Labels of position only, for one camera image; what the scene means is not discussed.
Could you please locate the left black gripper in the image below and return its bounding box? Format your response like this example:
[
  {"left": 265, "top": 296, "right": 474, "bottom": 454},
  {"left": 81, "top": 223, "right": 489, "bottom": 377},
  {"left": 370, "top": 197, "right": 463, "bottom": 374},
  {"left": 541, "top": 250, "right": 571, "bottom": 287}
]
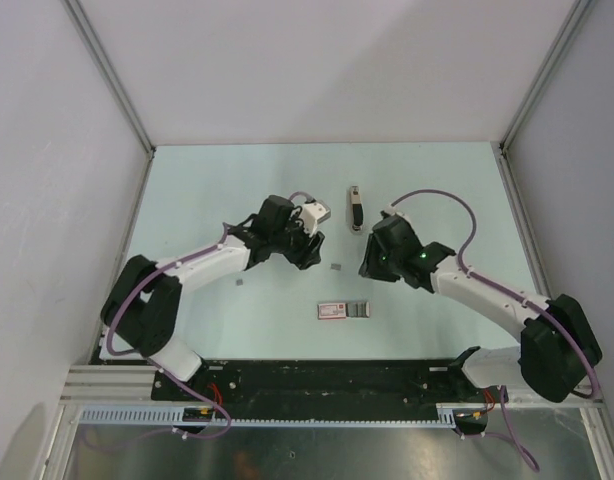
[{"left": 271, "top": 212, "right": 325, "bottom": 270}]

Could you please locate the beige black handled stapler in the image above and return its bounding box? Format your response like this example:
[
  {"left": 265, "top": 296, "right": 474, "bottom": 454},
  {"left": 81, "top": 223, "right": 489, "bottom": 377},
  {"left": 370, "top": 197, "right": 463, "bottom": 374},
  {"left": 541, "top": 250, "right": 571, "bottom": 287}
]
[{"left": 348, "top": 185, "right": 364, "bottom": 234}]

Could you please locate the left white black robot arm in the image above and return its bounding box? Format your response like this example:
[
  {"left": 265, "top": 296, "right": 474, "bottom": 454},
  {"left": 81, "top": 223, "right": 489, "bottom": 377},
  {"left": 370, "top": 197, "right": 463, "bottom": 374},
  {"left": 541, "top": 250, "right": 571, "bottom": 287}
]
[{"left": 100, "top": 195, "right": 331, "bottom": 400}]

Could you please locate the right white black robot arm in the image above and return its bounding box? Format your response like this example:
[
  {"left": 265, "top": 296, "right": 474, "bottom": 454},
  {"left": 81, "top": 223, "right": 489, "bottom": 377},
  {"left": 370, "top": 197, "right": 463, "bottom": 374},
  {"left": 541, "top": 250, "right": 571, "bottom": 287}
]
[{"left": 359, "top": 214, "right": 602, "bottom": 403}]

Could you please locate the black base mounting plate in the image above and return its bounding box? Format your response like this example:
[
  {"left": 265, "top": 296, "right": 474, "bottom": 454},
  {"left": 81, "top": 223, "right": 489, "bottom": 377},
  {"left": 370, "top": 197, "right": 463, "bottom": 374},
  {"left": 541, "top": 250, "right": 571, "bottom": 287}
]
[{"left": 151, "top": 357, "right": 511, "bottom": 421}]

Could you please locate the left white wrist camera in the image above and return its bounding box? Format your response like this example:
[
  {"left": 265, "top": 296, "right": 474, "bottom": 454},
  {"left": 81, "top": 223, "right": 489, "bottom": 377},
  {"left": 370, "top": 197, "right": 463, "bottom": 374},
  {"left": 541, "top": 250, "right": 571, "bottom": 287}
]
[{"left": 299, "top": 200, "right": 331, "bottom": 237}]

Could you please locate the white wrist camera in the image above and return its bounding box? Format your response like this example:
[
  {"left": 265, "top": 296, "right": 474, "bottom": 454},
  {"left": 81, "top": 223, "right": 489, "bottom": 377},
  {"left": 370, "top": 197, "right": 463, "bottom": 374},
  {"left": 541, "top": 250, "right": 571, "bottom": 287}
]
[
  {"left": 299, "top": 200, "right": 331, "bottom": 237},
  {"left": 381, "top": 205, "right": 411, "bottom": 223}
]

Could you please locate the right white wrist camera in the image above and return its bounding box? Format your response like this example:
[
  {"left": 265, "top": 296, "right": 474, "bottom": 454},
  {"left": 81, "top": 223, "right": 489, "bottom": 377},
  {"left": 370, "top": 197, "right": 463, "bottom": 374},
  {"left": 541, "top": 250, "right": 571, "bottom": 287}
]
[{"left": 381, "top": 205, "right": 411, "bottom": 223}]

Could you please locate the right aluminium frame post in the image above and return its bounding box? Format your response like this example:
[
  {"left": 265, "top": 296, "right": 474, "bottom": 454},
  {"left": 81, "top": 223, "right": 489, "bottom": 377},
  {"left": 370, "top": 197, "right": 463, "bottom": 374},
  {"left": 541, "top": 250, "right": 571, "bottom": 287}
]
[{"left": 499, "top": 0, "right": 596, "bottom": 154}]

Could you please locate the aluminium frame post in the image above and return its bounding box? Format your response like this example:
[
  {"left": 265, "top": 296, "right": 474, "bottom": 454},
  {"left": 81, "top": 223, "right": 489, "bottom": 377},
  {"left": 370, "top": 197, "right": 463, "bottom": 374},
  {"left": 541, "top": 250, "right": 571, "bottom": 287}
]
[
  {"left": 60, "top": 0, "right": 156, "bottom": 156},
  {"left": 499, "top": 0, "right": 596, "bottom": 154}
]

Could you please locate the white slotted cable duct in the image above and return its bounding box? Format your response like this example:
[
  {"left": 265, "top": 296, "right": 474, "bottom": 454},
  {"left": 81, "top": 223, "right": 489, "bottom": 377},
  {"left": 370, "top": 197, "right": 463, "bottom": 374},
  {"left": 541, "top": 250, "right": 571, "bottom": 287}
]
[{"left": 79, "top": 405, "right": 485, "bottom": 428}]

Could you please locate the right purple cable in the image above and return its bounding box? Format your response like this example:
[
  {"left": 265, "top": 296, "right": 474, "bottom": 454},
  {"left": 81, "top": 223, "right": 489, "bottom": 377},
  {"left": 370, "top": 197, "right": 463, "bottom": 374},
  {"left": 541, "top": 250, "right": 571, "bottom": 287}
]
[{"left": 390, "top": 189, "right": 602, "bottom": 474}]

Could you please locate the left aluminium frame post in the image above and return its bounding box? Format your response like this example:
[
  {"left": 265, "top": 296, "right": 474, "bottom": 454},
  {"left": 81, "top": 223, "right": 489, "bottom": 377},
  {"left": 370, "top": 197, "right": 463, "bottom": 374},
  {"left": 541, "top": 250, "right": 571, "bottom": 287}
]
[{"left": 60, "top": 0, "right": 156, "bottom": 156}]

